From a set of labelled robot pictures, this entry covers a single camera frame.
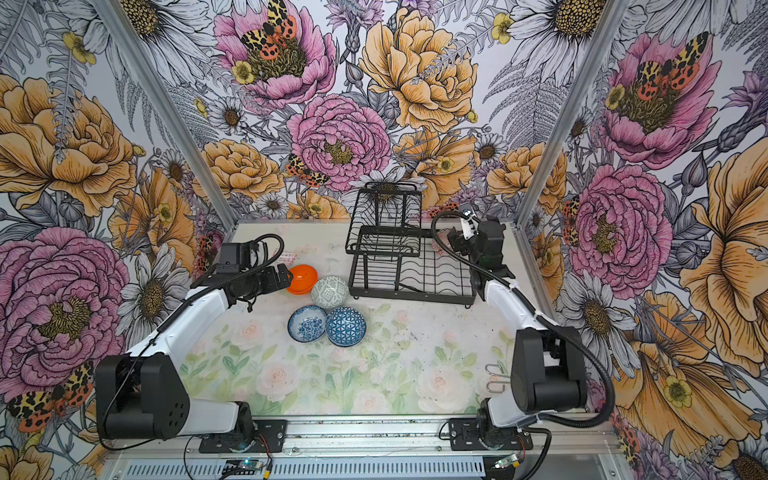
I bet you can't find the blue floral bowl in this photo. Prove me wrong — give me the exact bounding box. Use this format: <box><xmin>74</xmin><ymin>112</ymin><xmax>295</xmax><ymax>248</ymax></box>
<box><xmin>287</xmin><ymin>305</ymin><xmax>327</xmax><ymax>343</ymax></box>

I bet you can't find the green patterned bowl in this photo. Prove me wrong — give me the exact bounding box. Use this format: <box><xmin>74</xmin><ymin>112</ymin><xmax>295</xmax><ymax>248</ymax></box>
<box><xmin>310</xmin><ymin>276</ymin><xmax>349</xmax><ymax>310</ymax></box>

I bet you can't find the black wire dish rack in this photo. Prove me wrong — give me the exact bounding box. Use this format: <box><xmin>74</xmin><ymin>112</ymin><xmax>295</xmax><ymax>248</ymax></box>
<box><xmin>345</xmin><ymin>181</ymin><xmax>475</xmax><ymax>308</ymax></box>

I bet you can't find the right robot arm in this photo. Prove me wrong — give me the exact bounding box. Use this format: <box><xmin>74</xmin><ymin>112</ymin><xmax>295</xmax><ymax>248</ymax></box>
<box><xmin>448</xmin><ymin>209</ymin><xmax>600</xmax><ymax>448</ymax></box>

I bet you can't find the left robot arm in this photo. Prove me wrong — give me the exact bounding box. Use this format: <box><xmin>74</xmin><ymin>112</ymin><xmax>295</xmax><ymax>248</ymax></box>
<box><xmin>94</xmin><ymin>233</ymin><xmax>293</xmax><ymax>451</ymax></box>

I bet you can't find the blue geometric bowl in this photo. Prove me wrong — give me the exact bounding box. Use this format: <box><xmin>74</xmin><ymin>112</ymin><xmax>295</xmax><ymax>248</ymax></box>
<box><xmin>325</xmin><ymin>306</ymin><xmax>367</xmax><ymax>348</ymax></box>

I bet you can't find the green circuit board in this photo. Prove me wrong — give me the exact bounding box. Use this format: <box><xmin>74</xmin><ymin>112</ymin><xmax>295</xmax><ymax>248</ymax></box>
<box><xmin>220</xmin><ymin>459</ymin><xmax>269</xmax><ymax>479</ymax></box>

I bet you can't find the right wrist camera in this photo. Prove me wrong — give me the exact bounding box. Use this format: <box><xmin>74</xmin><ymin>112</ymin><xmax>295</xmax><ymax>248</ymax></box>
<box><xmin>459</xmin><ymin>208</ymin><xmax>480</xmax><ymax>240</ymax></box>

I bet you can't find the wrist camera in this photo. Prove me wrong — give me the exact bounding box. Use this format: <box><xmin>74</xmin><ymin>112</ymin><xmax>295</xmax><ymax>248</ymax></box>
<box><xmin>459</xmin><ymin>208</ymin><xmax>480</xmax><ymax>240</ymax></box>
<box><xmin>215</xmin><ymin>242</ymin><xmax>253</xmax><ymax>275</ymax></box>

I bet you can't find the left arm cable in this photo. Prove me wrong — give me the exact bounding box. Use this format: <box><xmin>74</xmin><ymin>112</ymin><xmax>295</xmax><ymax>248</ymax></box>
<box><xmin>98</xmin><ymin>232</ymin><xmax>286</xmax><ymax>451</ymax></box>

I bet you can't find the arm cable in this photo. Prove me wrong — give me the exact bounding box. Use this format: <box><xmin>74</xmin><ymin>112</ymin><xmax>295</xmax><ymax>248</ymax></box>
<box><xmin>98</xmin><ymin>232</ymin><xmax>286</xmax><ymax>451</ymax></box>
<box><xmin>430</xmin><ymin>209</ymin><xmax>617</xmax><ymax>430</ymax></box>

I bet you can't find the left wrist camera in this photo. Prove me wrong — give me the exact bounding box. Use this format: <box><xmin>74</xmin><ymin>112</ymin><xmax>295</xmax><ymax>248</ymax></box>
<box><xmin>215</xmin><ymin>242</ymin><xmax>253</xmax><ymax>275</ymax></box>

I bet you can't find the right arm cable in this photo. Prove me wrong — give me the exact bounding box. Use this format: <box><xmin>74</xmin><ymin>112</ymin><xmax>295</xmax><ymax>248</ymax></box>
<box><xmin>430</xmin><ymin>209</ymin><xmax>617</xmax><ymax>430</ymax></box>

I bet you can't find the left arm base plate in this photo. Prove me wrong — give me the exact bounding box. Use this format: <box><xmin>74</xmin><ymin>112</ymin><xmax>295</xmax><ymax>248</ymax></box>
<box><xmin>198</xmin><ymin>419</ymin><xmax>288</xmax><ymax>454</ymax></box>

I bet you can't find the aluminium rail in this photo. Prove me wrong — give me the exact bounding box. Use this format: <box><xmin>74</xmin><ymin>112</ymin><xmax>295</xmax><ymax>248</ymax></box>
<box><xmin>107</xmin><ymin>413</ymin><xmax>625</xmax><ymax>460</ymax></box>

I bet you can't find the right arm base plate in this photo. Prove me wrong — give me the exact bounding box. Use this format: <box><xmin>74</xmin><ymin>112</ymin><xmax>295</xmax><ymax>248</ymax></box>
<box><xmin>447</xmin><ymin>417</ymin><xmax>533</xmax><ymax>452</ymax></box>

